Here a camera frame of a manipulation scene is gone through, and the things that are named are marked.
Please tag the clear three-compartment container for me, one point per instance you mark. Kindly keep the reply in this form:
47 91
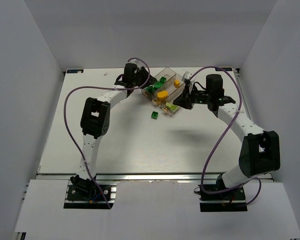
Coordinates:
170 75

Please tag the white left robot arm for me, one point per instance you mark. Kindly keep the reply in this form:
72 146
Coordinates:
95 122

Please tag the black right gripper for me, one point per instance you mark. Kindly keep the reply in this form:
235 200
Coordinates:
189 93

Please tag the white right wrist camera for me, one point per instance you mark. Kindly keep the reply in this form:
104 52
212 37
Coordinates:
187 78

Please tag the aluminium rail front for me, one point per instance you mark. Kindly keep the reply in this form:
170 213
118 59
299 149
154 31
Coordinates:
127 177

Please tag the lime lego brick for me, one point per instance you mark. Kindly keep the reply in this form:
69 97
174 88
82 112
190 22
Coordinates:
173 107
168 104

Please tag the blue label left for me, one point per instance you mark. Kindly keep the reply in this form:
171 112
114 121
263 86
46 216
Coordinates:
74 71

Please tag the orange lego brick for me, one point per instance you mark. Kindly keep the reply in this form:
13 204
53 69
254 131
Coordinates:
162 95

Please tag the small yellow lego brick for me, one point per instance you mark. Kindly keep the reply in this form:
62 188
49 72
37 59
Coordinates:
176 83

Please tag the small green lego brick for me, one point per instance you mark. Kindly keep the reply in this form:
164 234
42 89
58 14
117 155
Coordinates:
154 115

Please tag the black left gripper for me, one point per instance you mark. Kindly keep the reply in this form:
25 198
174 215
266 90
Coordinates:
142 76

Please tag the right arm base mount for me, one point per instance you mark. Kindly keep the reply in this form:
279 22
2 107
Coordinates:
230 201

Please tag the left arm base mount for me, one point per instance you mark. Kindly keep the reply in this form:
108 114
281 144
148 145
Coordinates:
76 198

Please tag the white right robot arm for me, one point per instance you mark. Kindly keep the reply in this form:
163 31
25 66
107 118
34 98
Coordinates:
260 149

